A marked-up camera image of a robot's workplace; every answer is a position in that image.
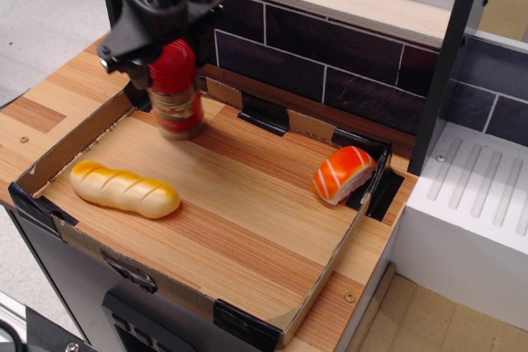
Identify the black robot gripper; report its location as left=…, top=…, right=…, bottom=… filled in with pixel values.
left=97, top=0, right=225, bottom=90

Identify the basil bottle with red cap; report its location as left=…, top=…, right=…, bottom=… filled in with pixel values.
left=148, top=39, right=205, bottom=140

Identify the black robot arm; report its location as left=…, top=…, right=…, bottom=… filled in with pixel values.
left=97, top=0, right=225, bottom=90

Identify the cardboard fence with black tape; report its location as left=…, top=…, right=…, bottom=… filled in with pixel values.
left=1, top=52, right=415, bottom=351

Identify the toy bread loaf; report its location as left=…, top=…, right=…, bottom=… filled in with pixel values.
left=70, top=161, right=181, bottom=219

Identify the toy salmon nigiri sushi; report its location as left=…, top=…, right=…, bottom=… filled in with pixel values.
left=312, top=146, right=377, bottom=205

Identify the brass screw at right front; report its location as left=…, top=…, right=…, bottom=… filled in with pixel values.
left=345, top=293, right=356, bottom=303

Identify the white dish drainer block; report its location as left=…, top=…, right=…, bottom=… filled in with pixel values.
left=392, top=123, right=527, bottom=329

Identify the dark post of shelf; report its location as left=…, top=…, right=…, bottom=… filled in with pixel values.
left=408, top=0, right=476, bottom=176

